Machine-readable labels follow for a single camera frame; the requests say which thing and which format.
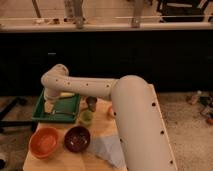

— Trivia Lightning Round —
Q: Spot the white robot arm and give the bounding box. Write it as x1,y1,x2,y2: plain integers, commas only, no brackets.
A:
41,64,178,171

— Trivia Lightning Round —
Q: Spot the orange bowl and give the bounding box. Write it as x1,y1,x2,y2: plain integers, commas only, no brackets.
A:
28,127,59,159

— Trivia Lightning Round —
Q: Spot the dark red bowl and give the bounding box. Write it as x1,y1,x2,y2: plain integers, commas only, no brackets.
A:
64,126,91,153

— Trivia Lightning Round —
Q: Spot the green plastic tray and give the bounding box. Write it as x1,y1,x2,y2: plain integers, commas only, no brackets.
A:
32,92,80,123

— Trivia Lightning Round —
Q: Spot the yellow banana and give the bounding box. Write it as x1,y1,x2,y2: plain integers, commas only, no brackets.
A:
60,92,75,99

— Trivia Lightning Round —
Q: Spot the light green cup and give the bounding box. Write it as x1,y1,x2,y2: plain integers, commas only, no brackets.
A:
80,110,93,126

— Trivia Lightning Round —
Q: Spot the grey metal cup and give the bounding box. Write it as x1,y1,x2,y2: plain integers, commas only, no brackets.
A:
86,96,97,112

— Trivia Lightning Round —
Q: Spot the orange peach fruit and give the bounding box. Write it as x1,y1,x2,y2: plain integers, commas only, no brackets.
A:
107,105,115,119

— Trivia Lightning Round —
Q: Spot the grey blue cloth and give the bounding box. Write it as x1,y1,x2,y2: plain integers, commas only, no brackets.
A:
87,134,126,169

